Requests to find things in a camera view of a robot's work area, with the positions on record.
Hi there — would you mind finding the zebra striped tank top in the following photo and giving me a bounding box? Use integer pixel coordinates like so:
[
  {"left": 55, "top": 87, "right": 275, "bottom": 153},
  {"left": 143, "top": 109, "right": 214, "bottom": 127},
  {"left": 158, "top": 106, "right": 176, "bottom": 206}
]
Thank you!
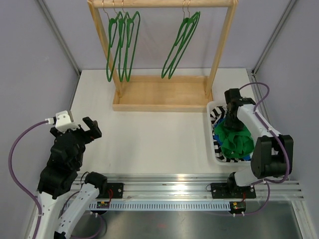
[{"left": 210, "top": 106, "right": 250, "bottom": 162}]

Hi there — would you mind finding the green tank top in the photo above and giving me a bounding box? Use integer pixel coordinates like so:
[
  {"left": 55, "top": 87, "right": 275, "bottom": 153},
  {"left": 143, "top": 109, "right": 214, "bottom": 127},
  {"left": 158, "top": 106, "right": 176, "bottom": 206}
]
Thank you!
[{"left": 214, "top": 119, "right": 254, "bottom": 159}]

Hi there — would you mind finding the blue tank top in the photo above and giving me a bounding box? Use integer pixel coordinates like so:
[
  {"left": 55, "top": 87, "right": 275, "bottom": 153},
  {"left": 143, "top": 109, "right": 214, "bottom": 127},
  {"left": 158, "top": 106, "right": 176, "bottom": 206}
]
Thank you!
[{"left": 213, "top": 118, "right": 251, "bottom": 161}]

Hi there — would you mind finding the green hanger with metal hook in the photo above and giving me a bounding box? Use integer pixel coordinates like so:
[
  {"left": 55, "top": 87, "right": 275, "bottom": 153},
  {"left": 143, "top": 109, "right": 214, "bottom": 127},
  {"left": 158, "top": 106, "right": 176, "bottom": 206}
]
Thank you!
[{"left": 106, "top": 12, "right": 123, "bottom": 82}]

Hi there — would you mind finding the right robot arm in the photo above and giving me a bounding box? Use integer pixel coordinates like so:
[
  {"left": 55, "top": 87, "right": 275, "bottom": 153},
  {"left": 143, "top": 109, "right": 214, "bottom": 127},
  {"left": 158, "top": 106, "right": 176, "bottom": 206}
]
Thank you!
[{"left": 225, "top": 88, "right": 294, "bottom": 199}]

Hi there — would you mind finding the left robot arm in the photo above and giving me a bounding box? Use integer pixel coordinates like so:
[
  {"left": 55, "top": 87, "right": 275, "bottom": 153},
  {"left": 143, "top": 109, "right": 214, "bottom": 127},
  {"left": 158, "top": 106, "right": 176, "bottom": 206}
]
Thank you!
[{"left": 35, "top": 113, "right": 108, "bottom": 239}]

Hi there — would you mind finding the white plastic basket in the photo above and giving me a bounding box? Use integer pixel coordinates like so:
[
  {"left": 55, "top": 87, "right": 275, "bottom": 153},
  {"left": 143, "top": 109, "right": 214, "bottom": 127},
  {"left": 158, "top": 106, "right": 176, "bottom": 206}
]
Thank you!
[{"left": 205, "top": 101, "right": 250, "bottom": 167}]

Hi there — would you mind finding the wooden clothes rack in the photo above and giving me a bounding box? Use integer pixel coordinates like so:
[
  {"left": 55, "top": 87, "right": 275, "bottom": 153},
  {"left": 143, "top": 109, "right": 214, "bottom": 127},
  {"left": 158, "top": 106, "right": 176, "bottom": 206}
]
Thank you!
[{"left": 88, "top": 0, "right": 238, "bottom": 113}]

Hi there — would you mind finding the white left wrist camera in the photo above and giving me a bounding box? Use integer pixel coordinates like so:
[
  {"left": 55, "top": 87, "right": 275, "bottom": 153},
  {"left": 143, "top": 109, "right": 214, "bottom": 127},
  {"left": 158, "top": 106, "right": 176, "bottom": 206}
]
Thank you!
[{"left": 45, "top": 111, "right": 80, "bottom": 133}]

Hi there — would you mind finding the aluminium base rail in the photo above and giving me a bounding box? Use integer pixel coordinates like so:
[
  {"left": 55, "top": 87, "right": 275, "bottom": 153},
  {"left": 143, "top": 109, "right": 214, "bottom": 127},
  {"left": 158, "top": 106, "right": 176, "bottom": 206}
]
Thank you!
[{"left": 103, "top": 173, "right": 304, "bottom": 201}]

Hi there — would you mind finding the white slotted cable duct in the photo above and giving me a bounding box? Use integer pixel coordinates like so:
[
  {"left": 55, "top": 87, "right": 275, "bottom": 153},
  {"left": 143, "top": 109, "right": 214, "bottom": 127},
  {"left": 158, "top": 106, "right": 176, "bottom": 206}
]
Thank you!
[{"left": 88, "top": 201, "right": 230, "bottom": 211}]

